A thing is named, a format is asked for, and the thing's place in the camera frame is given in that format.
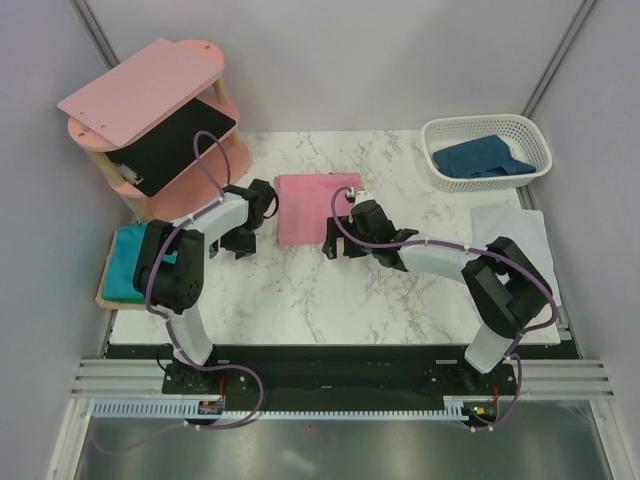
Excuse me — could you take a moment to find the blue t-shirt in basket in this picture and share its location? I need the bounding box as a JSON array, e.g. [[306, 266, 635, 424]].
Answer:
[[432, 135, 536, 179]]

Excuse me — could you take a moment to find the white folded cloth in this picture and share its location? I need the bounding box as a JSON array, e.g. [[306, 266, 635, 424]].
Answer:
[[471, 205, 561, 306]]

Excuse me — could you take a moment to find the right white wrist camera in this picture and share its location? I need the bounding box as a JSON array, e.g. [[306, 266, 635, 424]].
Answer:
[[345, 188, 374, 205]]

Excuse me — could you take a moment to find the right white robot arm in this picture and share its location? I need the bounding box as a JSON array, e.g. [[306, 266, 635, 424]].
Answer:
[[322, 190, 559, 394]]

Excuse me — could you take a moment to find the white slotted cable duct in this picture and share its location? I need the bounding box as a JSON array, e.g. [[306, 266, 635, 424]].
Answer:
[[92, 398, 469, 421]]

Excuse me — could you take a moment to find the pink tiered shelf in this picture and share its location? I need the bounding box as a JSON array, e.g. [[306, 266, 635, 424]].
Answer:
[[57, 38, 250, 221]]

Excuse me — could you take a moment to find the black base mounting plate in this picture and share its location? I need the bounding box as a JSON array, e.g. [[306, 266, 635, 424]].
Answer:
[[107, 343, 581, 412]]

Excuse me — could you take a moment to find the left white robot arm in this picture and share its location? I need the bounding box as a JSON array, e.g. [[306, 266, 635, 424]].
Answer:
[[133, 179, 279, 393]]

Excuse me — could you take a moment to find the pink t-shirt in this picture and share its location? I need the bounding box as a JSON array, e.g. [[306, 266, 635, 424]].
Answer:
[[275, 173, 361, 247]]

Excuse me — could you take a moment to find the teal folded t-shirt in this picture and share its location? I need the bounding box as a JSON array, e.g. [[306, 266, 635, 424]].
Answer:
[[103, 222, 147, 303]]

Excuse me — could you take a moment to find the black tablet on shelf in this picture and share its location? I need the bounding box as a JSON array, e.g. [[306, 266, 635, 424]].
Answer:
[[106, 99, 236, 197]]

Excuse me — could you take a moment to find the white perforated plastic basket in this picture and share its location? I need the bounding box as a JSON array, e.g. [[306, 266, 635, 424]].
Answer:
[[420, 114, 553, 193]]

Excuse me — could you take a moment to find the wooden tray board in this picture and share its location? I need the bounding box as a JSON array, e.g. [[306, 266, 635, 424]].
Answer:
[[95, 234, 146, 311]]

